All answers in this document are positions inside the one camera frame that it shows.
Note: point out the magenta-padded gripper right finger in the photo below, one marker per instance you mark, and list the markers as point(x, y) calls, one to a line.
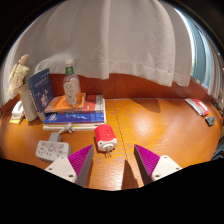
point(160, 166)

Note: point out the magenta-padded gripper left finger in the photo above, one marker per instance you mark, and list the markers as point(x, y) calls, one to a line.
point(65, 168)

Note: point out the red and white charger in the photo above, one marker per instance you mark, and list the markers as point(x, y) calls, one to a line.
point(104, 135)

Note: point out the light grey power strip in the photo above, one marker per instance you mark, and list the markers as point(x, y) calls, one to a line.
point(53, 150)

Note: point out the flat blue book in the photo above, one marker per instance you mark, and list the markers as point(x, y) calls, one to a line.
point(73, 118)

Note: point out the black chair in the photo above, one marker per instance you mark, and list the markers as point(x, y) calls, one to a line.
point(219, 151)

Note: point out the small dark grey object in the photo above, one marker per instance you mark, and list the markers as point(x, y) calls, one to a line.
point(210, 120)

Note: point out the red and white book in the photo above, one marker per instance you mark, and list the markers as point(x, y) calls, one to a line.
point(198, 106)

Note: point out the white vase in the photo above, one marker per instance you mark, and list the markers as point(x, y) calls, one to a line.
point(28, 103)

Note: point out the clear green-label drink bottle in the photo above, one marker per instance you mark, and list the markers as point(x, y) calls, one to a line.
point(71, 86)

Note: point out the upright blue book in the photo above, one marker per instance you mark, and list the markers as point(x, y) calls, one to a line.
point(40, 88)

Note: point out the white flower bouquet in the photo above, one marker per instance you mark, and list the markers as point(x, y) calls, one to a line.
point(18, 75)

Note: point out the white curtain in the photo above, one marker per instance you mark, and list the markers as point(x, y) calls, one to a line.
point(110, 36)

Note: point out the window with blue frame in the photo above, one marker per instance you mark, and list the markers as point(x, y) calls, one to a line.
point(200, 50)

